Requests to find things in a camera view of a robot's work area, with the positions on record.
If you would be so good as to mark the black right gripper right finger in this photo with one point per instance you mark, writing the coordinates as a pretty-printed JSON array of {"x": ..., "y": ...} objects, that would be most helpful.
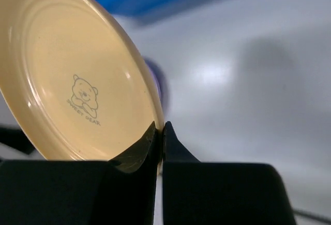
[{"x": 195, "y": 192}]

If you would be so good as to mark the yellow plate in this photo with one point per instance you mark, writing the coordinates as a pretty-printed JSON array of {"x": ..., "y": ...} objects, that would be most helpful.
[{"x": 76, "y": 84}]

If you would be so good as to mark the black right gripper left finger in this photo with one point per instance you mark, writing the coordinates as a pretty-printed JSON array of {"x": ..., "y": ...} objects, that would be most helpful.
[{"x": 119, "y": 191}]

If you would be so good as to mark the purple plate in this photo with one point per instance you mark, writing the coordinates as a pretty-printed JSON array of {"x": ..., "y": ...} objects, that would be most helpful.
[{"x": 160, "y": 82}]

